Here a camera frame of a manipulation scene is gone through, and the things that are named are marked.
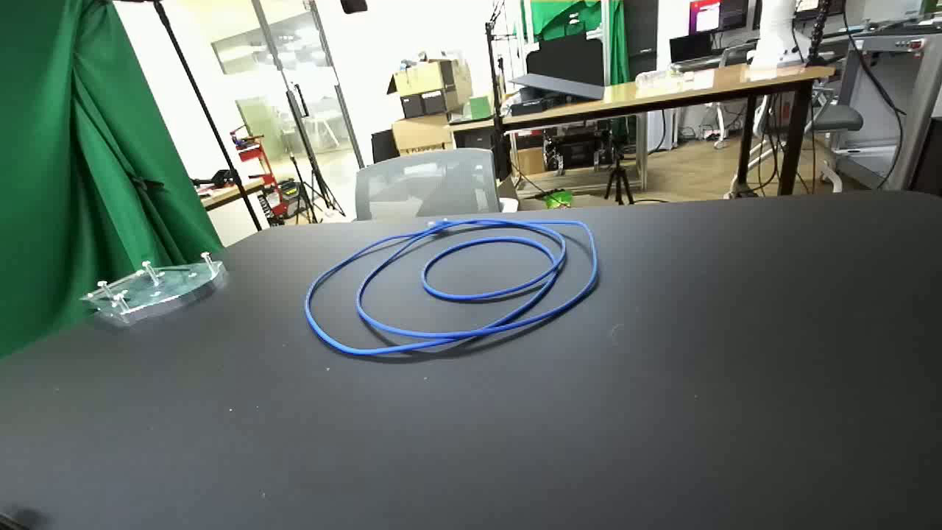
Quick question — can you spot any blue cable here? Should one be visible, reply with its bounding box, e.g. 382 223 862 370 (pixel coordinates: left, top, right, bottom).
300 215 603 361

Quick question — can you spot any closed cardboard box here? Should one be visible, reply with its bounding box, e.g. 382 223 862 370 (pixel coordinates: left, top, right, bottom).
390 111 460 160

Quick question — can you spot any black vertical stand pole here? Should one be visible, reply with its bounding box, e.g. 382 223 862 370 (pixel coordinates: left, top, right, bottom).
484 15 515 186

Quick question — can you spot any small black tripod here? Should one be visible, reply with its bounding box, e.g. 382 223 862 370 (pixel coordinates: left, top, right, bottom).
600 145 638 208

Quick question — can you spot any open cardboard box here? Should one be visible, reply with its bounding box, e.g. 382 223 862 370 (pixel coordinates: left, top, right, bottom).
385 55 478 120

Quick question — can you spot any red utility cart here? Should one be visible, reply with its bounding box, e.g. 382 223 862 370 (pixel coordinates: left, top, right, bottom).
231 123 304 226

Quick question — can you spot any green background cloth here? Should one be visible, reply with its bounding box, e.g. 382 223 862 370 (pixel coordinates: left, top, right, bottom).
528 0 634 89

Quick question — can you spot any wooden desk with black legs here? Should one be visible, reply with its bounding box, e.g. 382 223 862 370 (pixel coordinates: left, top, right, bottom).
451 62 840 201

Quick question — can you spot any clear acrylic plate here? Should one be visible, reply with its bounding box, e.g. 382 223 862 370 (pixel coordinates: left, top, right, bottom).
79 251 231 330

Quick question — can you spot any thin black light stand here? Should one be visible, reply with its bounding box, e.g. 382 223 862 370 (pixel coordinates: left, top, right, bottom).
144 0 268 236

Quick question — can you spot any computer monitor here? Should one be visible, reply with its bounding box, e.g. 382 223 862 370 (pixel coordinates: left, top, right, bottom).
668 0 759 71

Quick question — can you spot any gray office chair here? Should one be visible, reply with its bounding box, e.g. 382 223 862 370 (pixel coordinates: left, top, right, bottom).
805 76 868 193

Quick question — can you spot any green curtain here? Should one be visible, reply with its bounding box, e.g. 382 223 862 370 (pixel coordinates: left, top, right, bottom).
0 0 226 360

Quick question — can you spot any white pedestal column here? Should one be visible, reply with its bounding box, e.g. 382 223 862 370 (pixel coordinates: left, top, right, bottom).
749 0 808 73

